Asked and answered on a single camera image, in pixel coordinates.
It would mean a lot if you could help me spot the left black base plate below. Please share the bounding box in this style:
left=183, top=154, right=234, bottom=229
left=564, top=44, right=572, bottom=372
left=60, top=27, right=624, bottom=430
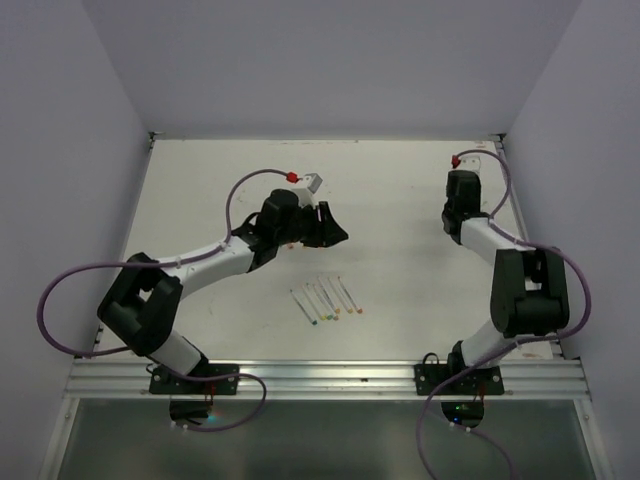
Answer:
left=149, top=361, right=239, bottom=396

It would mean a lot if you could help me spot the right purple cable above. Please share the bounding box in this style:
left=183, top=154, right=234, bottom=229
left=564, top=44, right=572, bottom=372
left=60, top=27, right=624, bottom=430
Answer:
left=417, top=148, right=595, bottom=480

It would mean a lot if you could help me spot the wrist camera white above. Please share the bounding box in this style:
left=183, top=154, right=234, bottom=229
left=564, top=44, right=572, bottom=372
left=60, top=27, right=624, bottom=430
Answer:
left=459, top=154, right=482, bottom=174
left=291, top=173, right=323, bottom=207

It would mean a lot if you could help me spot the teal green marker pen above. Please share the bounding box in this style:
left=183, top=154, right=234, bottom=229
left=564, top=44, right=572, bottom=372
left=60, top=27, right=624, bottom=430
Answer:
left=290, top=289, right=317, bottom=326

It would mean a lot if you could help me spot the light green cap marker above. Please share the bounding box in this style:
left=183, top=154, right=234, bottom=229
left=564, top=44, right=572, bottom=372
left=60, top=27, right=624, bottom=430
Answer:
left=306, top=283, right=334, bottom=320

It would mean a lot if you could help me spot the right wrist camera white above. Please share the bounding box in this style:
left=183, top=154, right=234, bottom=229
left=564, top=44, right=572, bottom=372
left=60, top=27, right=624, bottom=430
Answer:
left=459, top=154, right=482, bottom=174

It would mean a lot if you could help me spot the aluminium rail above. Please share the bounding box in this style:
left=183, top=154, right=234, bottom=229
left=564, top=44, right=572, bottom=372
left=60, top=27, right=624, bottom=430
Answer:
left=63, top=358, right=590, bottom=401

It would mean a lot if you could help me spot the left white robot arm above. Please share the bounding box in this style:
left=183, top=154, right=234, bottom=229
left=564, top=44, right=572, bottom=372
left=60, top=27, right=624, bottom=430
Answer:
left=97, top=189, right=349, bottom=393

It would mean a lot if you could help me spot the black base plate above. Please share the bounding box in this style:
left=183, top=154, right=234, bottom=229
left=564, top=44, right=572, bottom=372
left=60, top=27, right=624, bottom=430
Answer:
left=413, top=363, right=505, bottom=396
left=149, top=361, right=239, bottom=396

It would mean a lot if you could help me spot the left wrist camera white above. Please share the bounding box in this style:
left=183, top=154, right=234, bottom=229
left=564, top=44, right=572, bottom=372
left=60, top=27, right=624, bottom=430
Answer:
left=291, top=173, right=323, bottom=207

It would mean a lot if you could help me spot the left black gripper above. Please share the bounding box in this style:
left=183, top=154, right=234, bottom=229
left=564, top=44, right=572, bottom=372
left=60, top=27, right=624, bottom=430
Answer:
left=275, top=200, right=347, bottom=247

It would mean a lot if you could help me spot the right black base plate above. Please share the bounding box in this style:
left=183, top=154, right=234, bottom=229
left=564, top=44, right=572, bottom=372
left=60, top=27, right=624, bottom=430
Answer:
left=413, top=363, right=505, bottom=396

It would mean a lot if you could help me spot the orange cap marker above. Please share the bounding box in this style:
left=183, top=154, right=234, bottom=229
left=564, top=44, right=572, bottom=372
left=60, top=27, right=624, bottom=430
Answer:
left=337, top=276, right=364, bottom=314

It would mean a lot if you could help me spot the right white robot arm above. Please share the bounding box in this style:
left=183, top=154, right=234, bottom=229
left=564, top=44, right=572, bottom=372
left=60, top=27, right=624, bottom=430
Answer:
left=442, top=170, right=570, bottom=393

